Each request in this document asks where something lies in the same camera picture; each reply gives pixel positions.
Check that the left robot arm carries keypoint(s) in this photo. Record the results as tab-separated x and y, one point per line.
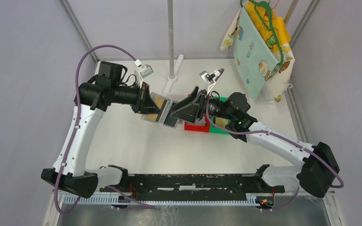
96	95

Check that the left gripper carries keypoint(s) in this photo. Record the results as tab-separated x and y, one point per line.
144	104

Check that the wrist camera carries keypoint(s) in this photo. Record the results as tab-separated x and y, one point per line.
142	72
210	79

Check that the green plastic bin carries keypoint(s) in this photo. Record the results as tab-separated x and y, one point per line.
218	121

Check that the mint cartoon cloth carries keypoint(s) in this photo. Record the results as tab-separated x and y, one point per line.
255	62

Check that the red plastic bin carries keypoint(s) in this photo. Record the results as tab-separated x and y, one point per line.
202	125

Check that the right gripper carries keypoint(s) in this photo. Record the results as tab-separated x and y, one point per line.
192	108

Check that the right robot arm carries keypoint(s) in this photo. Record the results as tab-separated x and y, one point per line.
314	168

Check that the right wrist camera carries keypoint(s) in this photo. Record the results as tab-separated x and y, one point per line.
210	79

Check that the green clothes hanger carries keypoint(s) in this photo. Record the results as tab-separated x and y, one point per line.
270	28

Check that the clear plastic bin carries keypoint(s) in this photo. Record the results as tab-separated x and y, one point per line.
177	97

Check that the white stand base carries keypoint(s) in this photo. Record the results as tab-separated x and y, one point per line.
173	75

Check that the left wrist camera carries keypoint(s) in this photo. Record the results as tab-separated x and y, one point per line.
142	72

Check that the white cable duct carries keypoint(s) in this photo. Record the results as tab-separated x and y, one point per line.
114	199

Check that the yellow cloth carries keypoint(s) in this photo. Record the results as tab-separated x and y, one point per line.
273	28

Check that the cream patterned cloth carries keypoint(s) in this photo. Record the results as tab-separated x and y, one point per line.
276	36

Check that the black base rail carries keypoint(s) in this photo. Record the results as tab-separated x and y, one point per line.
195	187

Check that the grey stand pole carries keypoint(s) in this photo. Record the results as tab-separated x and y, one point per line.
170	30

